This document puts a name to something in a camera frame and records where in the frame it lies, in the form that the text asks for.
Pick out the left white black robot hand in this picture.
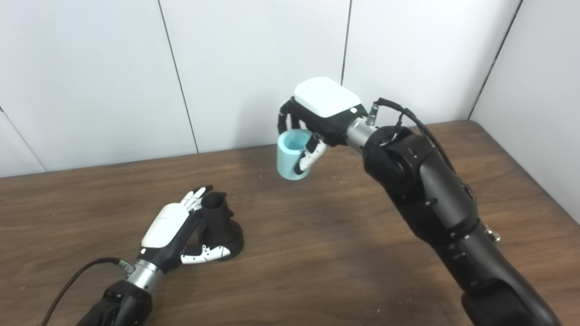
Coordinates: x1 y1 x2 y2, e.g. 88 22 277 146
140 185 232 274

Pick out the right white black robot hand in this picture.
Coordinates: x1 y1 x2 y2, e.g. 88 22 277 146
277 77 368 175

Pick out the black funnel-shaped nozzle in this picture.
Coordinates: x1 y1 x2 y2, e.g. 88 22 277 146
199 192 245 261

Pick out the light-blue short hose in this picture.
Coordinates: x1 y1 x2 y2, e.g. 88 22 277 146
276 129 319 181

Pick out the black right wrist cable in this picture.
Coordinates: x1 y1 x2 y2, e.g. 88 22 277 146
367 97 477 201

